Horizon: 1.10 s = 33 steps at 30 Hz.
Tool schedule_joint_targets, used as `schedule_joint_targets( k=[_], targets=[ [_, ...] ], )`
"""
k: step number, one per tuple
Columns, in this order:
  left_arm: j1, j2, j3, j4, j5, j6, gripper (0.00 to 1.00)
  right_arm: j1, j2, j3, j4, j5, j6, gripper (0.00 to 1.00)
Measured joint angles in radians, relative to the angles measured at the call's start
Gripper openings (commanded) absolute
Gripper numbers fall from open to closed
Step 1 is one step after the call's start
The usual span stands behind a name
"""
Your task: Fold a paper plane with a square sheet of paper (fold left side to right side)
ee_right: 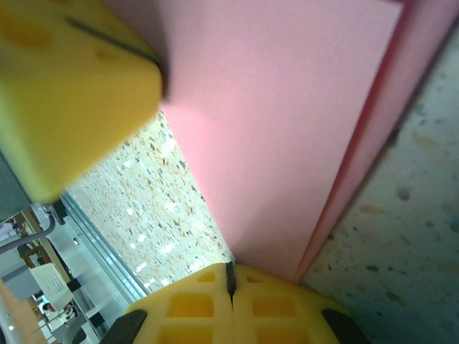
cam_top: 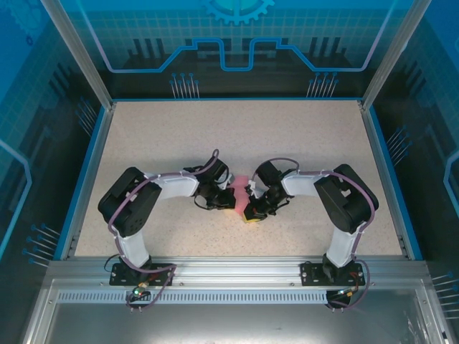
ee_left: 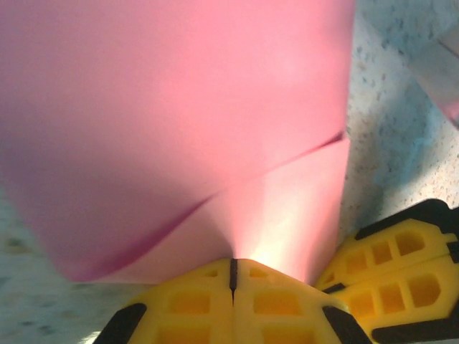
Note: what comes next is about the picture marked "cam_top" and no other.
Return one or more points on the pink square paper sheet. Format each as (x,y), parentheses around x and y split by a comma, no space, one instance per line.
(239,202)

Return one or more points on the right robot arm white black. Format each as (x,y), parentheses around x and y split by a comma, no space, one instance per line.
(344,200)

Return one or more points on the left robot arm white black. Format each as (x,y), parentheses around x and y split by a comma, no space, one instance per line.
(129,200)

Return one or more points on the metal sheet tray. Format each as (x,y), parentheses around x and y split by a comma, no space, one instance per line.
(229,326)

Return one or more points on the blue table edge strip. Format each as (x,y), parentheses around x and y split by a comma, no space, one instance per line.
(393,179)
(81,179)

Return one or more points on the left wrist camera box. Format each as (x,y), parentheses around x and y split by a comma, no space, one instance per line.
(226,181)

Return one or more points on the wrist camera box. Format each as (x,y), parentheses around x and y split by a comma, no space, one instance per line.
(226,181)
(251,189)

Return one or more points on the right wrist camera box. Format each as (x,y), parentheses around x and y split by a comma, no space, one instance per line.
(251,189)

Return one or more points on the aluminium mounting rail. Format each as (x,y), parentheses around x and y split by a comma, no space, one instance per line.
(233,272)

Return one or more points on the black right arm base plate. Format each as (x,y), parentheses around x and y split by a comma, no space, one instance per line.
(308,274)

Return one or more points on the aluminium side rail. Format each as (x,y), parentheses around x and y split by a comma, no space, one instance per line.
(383,179)
(90,179)

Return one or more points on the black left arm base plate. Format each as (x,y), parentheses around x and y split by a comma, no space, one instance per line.
(116,277)

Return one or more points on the aluminium frame post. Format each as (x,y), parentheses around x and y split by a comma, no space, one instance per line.
(393,53)
(80,53)

